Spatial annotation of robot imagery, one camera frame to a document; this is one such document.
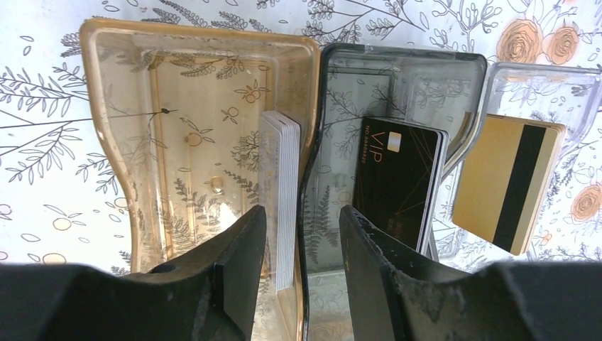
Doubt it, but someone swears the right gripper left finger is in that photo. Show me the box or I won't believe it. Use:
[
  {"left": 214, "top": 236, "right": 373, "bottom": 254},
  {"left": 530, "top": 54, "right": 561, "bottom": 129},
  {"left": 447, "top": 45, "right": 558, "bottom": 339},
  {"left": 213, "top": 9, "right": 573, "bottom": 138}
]
[{"left": 122, "top": 205, "right": 266, "bottom": 340}]

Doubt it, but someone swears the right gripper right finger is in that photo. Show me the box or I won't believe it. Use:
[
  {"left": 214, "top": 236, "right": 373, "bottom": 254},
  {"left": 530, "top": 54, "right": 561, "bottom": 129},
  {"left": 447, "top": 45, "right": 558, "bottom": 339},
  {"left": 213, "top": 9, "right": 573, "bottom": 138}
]
[{"left": 339, "top": 205, "right": 467, "bottom": 340}]

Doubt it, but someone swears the black VIP card stack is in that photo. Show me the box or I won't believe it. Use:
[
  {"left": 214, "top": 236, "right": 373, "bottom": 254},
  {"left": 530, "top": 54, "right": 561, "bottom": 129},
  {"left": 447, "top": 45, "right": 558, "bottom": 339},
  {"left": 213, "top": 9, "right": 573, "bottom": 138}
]
[{"left": 352, "top": 117, "right": 449, "bottom": 254}]

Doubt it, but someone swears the gold card stack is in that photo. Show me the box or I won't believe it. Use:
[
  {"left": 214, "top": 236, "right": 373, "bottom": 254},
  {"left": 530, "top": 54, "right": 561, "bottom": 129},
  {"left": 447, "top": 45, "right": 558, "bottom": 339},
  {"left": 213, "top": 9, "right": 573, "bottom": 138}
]
[{"left": 451, "top": 114, "right": 567, "bottom": 256}]

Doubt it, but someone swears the white card stack in organizer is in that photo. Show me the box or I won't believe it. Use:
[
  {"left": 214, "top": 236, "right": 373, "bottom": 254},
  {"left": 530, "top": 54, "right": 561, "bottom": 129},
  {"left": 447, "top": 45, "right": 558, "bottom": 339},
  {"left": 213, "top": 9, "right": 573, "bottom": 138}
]
[{"left": 258, "top": 111, "right": 300, "bottom": 291}]

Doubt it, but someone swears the floral patterned table mat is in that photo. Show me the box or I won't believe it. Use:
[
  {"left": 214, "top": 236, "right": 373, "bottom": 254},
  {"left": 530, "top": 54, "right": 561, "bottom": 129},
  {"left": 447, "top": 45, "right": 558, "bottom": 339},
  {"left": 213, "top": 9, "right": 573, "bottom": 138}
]
[{"left": 1, "top": 1, "right": 601, "bottom": 274}]

